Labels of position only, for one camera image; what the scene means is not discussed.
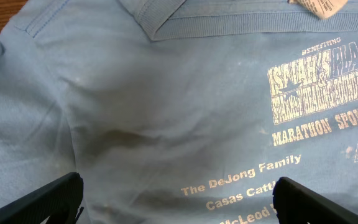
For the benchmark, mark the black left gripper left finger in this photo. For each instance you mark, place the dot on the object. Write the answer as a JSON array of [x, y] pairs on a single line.
[[58, 202]]

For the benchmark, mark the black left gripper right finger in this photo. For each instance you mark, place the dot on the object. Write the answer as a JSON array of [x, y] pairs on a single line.
[[297, 204]]

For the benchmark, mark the light blue printed t-shirt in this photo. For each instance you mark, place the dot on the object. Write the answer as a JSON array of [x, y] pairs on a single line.
[[180, 111]]

